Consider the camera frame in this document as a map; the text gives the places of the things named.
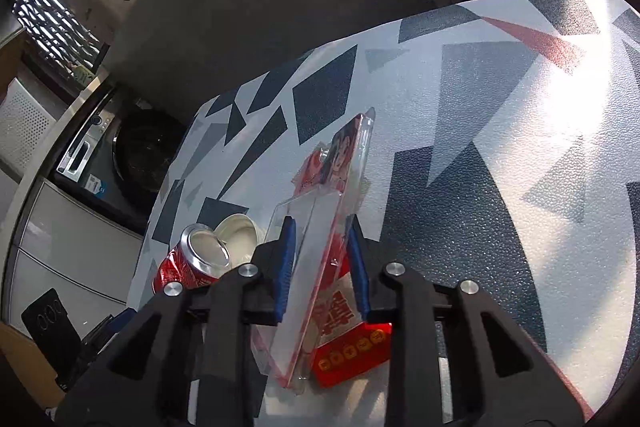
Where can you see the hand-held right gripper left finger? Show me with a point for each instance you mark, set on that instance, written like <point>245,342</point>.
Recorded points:
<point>287,257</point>

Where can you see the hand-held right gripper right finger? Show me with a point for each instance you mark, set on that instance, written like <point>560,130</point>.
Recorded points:
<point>357,267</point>

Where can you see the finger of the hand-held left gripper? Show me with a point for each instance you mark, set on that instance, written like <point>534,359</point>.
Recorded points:
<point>100,347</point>

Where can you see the clear plastic blister package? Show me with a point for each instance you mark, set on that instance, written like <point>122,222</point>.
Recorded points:
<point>320,217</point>

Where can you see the crushed red soda can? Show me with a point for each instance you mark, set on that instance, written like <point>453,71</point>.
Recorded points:
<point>180,269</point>

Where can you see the white round cup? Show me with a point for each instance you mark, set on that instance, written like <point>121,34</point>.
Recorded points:
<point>240,237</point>

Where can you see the white cabinet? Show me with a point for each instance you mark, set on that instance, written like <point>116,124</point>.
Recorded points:
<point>65,247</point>

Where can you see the red paper packet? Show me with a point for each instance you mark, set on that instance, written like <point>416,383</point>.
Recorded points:
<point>350,352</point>

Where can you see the geometric patterned tablecloth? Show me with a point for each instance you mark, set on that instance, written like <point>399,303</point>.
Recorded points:
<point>475,207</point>

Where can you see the grey washing machine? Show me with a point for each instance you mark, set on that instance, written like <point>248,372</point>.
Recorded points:
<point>145,152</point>

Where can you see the white perforated panel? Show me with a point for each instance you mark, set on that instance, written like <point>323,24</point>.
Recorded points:
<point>25,127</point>

